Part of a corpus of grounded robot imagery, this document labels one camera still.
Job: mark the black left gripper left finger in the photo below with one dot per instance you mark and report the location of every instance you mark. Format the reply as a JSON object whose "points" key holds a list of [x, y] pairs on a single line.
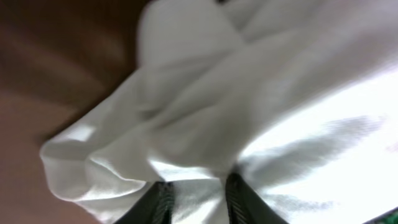
{"points": [[154, 207]]}

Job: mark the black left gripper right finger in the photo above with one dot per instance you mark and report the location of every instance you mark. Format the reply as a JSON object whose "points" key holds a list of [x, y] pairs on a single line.
{"points": [[245, 206]]}

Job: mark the white Puma t-shirt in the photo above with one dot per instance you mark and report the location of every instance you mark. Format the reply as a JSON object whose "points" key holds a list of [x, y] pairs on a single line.
{"points": [[298, 97]]}

